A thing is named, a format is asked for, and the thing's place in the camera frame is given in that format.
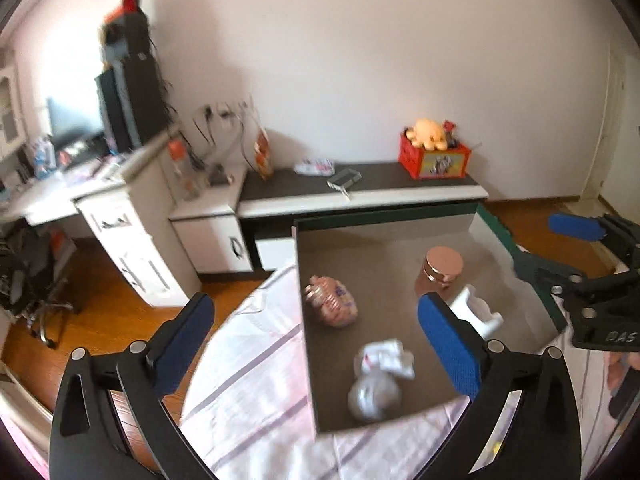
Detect white wall sockets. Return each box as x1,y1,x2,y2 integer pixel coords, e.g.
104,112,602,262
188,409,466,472
200,100,256,121

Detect pink blanket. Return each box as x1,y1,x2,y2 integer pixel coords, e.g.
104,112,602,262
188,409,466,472
0,400,51,480

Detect black office chair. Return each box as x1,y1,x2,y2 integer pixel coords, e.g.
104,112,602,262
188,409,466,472
0,220,83,351

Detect black power cables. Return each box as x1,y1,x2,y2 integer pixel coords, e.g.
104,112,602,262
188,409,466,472
192,105,253,171

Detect low cabinet dark top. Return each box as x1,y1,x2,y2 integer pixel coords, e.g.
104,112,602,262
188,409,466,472
237,161,488,271

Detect white room door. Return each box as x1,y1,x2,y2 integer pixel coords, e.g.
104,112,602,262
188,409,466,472
597,47,640,206

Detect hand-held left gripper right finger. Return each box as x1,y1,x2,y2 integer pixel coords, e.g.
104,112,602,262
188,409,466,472
417,292,583,480

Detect white glass-door cabinet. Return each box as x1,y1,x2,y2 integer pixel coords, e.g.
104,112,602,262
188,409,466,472
0,50,28,161

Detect small black hair dryer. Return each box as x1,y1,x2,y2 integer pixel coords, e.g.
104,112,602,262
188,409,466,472
207,162,236,188

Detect small dark toy figure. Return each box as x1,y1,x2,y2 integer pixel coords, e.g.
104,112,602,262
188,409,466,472
441,119,461,150

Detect silver foil ball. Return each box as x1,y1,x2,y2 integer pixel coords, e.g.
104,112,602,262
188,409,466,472
346,371,402,422

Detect black speaker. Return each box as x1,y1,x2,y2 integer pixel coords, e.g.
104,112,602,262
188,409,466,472
102,12,151,61

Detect white patterned packet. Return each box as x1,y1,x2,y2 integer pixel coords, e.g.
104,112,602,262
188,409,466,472
294,157,336,177

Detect orange printed snack bag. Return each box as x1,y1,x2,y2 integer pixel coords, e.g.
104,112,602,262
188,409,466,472
253,127,275,180

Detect red storage crate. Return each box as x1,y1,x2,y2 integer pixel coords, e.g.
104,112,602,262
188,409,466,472
398,130,473,180

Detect pink magazine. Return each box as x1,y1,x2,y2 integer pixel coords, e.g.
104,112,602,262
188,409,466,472
65,157,126,183

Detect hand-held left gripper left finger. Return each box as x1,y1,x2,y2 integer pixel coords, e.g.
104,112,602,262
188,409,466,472
48,291,216,480

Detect white desk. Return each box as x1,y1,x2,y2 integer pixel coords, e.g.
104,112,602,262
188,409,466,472
0,132,201,308

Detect white wrapper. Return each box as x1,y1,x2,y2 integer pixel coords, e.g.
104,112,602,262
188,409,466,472
354,338,417,381

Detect blue white box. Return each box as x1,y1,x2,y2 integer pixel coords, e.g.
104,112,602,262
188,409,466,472
31,139,57,180

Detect rose gold jar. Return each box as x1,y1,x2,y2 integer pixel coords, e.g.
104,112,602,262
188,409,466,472
414,246,465,297

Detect computer monitor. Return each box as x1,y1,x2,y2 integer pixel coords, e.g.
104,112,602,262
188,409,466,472
46,97,108,148

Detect orange plush octopus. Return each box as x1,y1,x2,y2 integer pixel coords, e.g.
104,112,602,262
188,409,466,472
405,118,449,150

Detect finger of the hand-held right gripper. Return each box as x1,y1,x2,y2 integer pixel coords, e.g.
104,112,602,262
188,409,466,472
548,212,640,263
512,250,588,302

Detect patterned snack packet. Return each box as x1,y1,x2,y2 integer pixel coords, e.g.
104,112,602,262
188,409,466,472
304,275,360,330

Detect white pen holder cup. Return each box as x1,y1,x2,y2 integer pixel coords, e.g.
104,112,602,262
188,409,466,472
446,284,503,341

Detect person's right hand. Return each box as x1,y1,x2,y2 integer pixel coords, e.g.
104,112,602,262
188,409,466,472
607,351,640,423

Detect grey shallow box green rim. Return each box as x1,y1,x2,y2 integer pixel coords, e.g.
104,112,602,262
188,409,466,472
291,203,571,436

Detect black keyboard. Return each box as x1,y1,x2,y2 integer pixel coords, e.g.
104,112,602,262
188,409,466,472
59,135,108,158

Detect baby bottle orange cap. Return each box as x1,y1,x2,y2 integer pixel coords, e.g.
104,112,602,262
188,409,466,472
167,140,198,201

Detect small dark box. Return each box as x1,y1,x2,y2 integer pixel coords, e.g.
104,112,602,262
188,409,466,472
327,169,362,202

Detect small white side cabinet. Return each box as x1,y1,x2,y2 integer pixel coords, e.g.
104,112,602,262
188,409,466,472
168,165,253,276

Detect striped white bedsheet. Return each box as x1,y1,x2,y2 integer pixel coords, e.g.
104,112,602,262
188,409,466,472
179,260,616,480

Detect black computer tower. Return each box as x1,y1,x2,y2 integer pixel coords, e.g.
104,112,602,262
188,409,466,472
95,52,171,153

